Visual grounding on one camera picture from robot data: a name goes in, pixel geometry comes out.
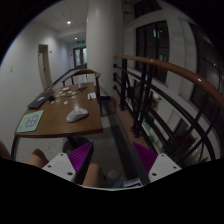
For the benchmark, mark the white paper notepad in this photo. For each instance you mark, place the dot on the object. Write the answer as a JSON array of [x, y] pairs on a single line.
[[91, 96]]

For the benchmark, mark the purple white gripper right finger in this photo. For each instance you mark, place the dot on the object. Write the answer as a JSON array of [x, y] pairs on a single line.
[[151, 166]]

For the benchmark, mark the green exit sign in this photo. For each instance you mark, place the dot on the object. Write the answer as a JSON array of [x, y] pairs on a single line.
[[80, 42]]

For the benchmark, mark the white computer mouse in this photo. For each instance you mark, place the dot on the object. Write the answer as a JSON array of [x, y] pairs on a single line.
[[76, 115]]

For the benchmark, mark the wooden metal balcony railing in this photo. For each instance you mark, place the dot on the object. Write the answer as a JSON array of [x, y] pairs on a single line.
[[176, 111]]

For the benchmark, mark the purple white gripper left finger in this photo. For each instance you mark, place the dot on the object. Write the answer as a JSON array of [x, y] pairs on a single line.
[[72, 166]]

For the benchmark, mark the double door with windows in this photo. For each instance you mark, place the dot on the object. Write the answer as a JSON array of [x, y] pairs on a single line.
[[80, 57]]

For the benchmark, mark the beige side door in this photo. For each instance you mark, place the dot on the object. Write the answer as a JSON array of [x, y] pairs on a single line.
[[44, 66]]

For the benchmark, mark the wooden chair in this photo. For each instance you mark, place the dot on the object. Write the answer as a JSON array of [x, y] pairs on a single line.
[[84, 76]]

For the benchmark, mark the person's knee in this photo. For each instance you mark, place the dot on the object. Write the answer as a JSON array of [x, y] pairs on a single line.
[[38, 159]]

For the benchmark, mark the brown wooden table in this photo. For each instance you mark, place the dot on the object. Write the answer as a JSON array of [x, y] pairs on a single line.
[[53, 124]]

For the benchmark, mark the green mouse pad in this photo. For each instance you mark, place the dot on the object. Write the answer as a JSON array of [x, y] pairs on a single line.
[[29, 122]]

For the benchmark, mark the black laptop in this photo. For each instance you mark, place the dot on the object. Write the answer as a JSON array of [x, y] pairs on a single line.
[[40, 100]]

